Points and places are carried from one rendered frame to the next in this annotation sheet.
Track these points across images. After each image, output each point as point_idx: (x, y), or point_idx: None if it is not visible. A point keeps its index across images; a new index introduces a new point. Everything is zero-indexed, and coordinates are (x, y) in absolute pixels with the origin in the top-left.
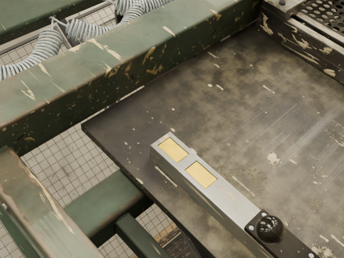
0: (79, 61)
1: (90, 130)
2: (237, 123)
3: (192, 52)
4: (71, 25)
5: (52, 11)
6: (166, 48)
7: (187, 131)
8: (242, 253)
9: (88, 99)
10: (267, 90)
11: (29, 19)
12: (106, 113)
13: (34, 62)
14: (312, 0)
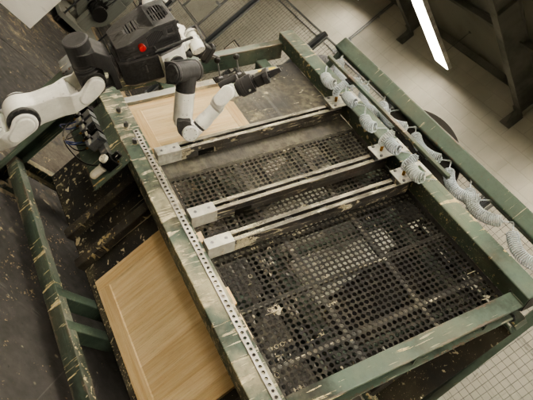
0: (305, 50)
1: (289, 63)
2: (282, 90)
3: (318, 87)
4: (362, 85)
5: (370, 78)
6: (312, 71)
7: (282, 79)
8: None
9: (295, 56)
10: (296, 102)
11: (364, 72)
12: (295, 67)
13: (343, 76)
14: (354, 140)
